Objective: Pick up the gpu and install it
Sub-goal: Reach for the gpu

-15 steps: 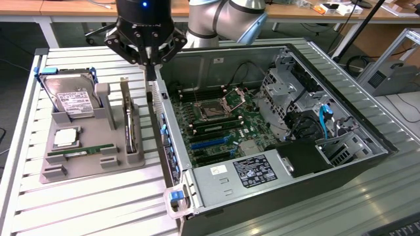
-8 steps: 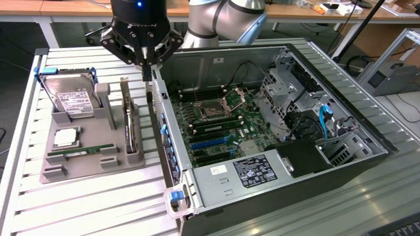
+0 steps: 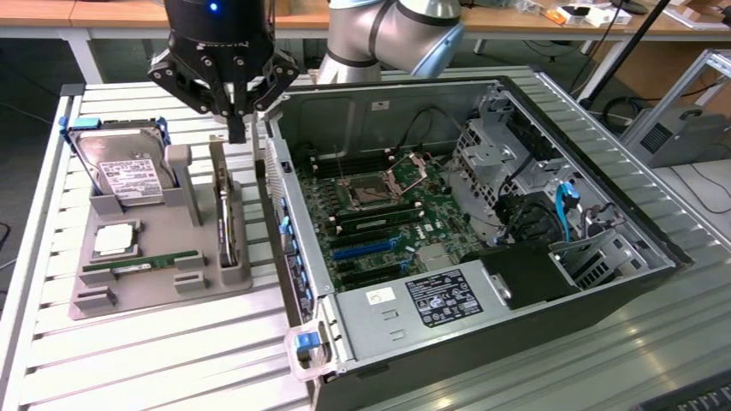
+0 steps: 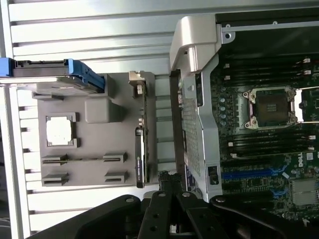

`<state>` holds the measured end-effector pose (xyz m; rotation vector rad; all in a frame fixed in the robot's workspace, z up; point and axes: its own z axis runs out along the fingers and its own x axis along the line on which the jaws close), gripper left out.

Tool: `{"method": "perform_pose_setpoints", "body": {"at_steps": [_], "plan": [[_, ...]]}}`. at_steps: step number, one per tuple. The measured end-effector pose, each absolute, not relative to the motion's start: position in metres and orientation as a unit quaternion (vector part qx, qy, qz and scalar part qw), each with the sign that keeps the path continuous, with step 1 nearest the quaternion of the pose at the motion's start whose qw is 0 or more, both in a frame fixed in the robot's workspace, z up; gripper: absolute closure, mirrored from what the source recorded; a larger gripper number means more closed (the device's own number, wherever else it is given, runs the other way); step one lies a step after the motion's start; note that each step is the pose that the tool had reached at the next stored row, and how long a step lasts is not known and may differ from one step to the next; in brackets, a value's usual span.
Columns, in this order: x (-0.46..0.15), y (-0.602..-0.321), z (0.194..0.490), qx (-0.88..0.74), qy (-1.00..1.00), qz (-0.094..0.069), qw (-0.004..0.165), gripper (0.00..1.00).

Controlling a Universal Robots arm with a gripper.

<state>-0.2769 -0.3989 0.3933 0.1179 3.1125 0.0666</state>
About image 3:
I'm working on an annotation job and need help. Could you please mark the silver CPU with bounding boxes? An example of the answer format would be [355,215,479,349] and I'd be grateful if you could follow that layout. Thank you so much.
[91,224,139,253]

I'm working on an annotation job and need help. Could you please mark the black looped wire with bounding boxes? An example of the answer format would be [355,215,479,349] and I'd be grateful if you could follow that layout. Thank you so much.
[399,106,464,151]

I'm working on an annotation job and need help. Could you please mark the orange and white device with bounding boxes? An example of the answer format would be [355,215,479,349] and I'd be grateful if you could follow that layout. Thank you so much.
[544,4,591,27]

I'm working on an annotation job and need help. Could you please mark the silver chipset heatsink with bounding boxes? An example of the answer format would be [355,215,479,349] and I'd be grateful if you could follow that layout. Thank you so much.
[415,246,457,271]

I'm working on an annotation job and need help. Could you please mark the silver metal drive cage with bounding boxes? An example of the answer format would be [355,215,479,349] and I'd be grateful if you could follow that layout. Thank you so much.
[449,117,578,206]

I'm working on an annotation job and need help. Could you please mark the pale plastic corner bracket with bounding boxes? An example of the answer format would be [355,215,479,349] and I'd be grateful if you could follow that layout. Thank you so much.
[253,96,289,123]

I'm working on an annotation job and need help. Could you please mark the perforated silver disk bay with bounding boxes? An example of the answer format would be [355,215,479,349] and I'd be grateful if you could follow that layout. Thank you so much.
[547,229,675,292]

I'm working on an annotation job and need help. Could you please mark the black keyboard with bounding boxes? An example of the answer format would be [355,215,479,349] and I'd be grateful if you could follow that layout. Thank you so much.
[639,376,731,411]

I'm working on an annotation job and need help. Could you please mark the green motherboard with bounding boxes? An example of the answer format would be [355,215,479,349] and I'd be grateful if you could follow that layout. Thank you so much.
[293,149,492,292]

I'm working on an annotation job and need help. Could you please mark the hard disk in blue caddy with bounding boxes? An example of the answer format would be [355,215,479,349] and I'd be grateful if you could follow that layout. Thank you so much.
[60,116,176,202]

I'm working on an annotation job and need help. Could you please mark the blue expansion slot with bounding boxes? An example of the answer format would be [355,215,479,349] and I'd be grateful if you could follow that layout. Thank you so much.
[331,240,401,261]

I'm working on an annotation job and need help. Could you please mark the aluminium profile frame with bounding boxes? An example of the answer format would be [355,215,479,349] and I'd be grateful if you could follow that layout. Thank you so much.
[650,47,731,129]

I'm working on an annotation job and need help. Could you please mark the wooden desk with white legs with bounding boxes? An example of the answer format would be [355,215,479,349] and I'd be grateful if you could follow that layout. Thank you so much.
[0,0,332,85]

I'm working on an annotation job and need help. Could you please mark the open black PC case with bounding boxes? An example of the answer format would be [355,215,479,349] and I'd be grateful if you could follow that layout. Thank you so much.
[245,74,695,411]

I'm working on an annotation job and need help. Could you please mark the large brown cardboard panel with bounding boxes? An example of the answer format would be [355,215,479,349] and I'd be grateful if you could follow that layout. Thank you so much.
[591,40,731,106]

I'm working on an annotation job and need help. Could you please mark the pale corner bracket blue clip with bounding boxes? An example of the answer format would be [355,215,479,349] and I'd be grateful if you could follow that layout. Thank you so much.
[283,323,336,382]

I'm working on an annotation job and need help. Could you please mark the blue data wire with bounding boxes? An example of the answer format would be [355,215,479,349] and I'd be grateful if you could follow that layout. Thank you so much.
[552,182,582,247]

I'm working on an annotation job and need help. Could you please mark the cluttered wooden desk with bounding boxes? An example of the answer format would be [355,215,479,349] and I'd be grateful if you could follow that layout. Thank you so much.
[456,0,731,102]

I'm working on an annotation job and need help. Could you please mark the grey power supply unit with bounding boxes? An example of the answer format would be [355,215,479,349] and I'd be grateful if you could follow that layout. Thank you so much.
[333,259,512,360]

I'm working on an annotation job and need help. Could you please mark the black tripod pole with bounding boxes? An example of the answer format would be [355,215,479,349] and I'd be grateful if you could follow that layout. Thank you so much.
[576,0,672,112]

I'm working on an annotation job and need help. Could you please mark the graphics card with black fan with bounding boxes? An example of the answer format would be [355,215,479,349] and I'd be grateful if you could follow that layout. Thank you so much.
[208,134,244,270]

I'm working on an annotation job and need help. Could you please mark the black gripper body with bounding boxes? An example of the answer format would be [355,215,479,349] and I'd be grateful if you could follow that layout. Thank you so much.
[164,0,275,82]

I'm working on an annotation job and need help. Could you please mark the white carton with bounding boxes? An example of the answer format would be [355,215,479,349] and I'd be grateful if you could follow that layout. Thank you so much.
[582,6,632,29]

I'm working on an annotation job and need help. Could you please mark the grey metal equipment box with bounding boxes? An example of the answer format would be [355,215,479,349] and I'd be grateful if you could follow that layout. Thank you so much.
[619,106,731,170]

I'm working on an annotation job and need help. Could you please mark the green RAM stick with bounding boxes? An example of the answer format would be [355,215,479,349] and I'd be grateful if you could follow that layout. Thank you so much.
[83,251,199,273]

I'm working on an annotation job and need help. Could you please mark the black labelled RAM stick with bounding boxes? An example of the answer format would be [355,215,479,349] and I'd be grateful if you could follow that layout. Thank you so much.
[337,210,423,235]

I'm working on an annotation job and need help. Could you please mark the black expansion slot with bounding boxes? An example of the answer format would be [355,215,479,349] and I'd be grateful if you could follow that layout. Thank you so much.
[340,264,404,289]
[328,230,395,250]

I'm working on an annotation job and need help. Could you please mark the black plastic air shroud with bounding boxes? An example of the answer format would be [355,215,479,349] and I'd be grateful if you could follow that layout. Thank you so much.
[459,239,582,312]

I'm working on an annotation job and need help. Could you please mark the grey plastic parts rack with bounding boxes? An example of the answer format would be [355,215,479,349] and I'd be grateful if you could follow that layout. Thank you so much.
[67,143,256,321]

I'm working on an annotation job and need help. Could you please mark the open metal socket cover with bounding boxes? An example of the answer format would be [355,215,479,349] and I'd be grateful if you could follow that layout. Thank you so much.
[385,153,433,196]

